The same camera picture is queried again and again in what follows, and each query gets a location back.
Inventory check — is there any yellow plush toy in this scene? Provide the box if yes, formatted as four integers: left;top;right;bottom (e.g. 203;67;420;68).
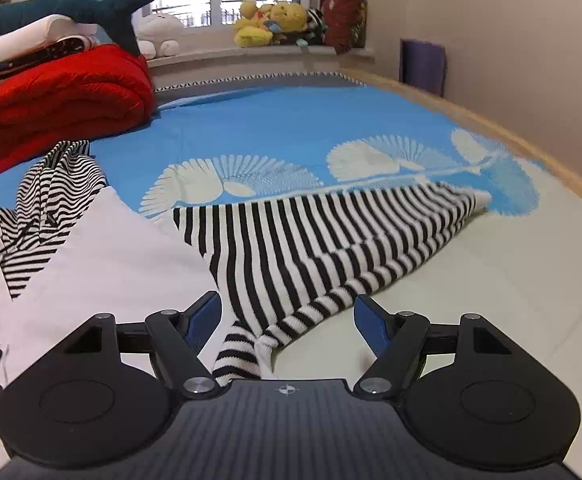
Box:
270;2;309;37
233;1;275;48

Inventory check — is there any black white striped plush toy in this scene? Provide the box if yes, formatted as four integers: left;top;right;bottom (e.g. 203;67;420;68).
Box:
303;7;328;44

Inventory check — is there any black white striped hooded top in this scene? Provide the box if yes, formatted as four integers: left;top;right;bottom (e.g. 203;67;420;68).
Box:
0;140;492;480

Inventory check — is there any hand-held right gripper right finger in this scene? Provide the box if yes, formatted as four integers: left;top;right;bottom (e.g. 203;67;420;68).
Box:
352;294;518;401

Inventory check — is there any blue white patterned blanket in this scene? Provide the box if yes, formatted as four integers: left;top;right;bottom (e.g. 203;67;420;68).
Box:
0;72;582;413

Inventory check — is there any white folded cloth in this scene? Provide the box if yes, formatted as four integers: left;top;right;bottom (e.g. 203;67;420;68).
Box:
0;15;100;69

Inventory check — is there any dark patterned folded cloth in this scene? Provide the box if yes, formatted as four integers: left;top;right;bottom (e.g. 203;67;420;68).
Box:
0;35;98;83

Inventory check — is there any red folded blanket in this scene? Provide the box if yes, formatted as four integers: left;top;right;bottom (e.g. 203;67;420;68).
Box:
0;44;155;179

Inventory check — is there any red patterned cushion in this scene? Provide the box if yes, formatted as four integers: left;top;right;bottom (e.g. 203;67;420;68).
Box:
320;0;369;56

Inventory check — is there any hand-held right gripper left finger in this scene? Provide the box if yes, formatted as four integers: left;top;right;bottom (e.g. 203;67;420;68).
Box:
64;291;228;401

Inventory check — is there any white window sill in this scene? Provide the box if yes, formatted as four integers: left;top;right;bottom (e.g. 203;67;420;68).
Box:
145;44;375;94

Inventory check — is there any wooden bed frame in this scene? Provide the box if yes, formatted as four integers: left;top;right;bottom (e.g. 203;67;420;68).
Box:
338;66;582;223

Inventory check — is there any blue shark plush toy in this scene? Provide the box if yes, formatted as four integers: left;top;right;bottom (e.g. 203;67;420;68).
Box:
0;0;165;56

